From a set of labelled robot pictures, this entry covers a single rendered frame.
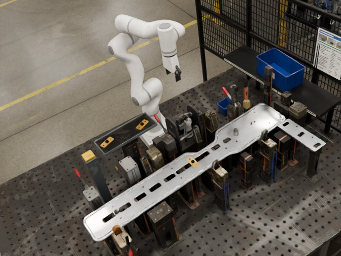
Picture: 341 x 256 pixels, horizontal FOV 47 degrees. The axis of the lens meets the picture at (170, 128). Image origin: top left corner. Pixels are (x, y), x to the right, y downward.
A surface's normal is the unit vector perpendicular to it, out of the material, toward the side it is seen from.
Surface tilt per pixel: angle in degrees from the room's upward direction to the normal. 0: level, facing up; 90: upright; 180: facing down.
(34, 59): 0
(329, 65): 90
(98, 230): 0
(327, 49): 90
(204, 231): 0
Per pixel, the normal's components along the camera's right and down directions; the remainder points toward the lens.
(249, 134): -0.14, -0.70
